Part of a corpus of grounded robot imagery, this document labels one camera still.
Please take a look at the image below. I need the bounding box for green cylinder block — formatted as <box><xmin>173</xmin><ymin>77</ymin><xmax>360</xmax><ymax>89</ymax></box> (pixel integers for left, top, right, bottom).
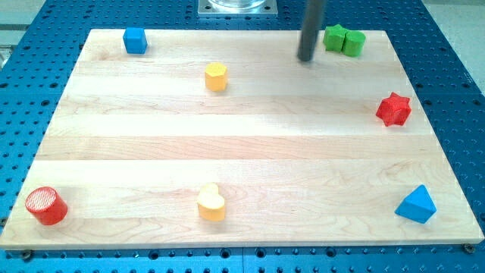
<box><xmin>342</xmin><ymin>30</ymin><xmax>366</xmax><ymax>57</ymax></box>

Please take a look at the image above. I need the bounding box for blue perforated table plate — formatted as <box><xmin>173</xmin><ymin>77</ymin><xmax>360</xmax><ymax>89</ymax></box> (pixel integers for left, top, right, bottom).
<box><xmin>1</xmin><ymin>1</ymin><xmax>484</xmax><ymax>272</ymax></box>

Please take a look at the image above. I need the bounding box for green star block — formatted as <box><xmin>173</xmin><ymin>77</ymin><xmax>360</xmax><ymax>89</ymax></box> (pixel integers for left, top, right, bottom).
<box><xmin>323</xmin><ymin>24</ymin><xmax>349</xmax><ymax>52</ymax></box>

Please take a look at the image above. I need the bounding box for red cylinder block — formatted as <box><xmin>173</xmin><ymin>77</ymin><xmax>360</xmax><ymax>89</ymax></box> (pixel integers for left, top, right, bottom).
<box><xmin>25</xmin><ymin>187</ymin><xmax>68</xmax><ymax>225</ymax></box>

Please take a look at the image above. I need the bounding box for blue triangle block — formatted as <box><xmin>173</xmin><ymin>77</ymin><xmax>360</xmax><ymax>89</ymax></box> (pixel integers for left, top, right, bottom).
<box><xmin>395</xmin><ymin>184</ymin><xmax>437</xmax><ymax>224</ymax></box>

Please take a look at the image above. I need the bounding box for blue cube block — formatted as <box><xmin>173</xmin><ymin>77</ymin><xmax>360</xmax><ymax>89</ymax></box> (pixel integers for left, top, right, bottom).
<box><xmin>123</xmin><ymin>27</ymin><xmax>148</xmax><ymax>55</ymax></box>

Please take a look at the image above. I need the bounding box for yellow heart block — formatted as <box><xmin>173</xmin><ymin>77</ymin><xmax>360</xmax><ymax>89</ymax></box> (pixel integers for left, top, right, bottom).
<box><xmin>197</xmin><ymin>183</ymin><xmax>226</xmax><ymax>221</ymax></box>

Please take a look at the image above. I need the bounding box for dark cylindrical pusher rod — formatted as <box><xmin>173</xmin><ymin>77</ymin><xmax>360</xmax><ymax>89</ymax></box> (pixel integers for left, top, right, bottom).
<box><xmin>297</xmin><ymin>0</ymin><xmax>327</xmax><ymax>62</ymax></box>

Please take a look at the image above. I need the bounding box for red star block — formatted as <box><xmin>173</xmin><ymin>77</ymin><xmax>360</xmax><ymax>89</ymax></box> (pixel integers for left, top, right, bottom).
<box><xmin>376</xmin><ymin>93</ymin><xmax>411</xmax><ymax>127</ymax></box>

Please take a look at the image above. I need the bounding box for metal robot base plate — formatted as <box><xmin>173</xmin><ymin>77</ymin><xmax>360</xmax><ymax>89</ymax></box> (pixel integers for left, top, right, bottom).
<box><xmin>197</xmin><ymin>0</ymin><xmax>278</xmax><ymax>17</ymax></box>

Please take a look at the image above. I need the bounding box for wooden board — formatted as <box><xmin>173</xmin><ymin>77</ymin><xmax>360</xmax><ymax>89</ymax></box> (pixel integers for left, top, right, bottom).
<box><xmin>1</xmin><ymin>29</ymin><xmax>483</xmax><ymax>250</ymax></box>

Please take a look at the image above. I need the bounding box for yellow hexagon block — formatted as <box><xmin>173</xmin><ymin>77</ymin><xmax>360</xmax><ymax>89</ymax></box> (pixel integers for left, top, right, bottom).
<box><xmin>205</xmin><ymin>62</ymin><xmax>227</xmax><ymax>92</ymax></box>

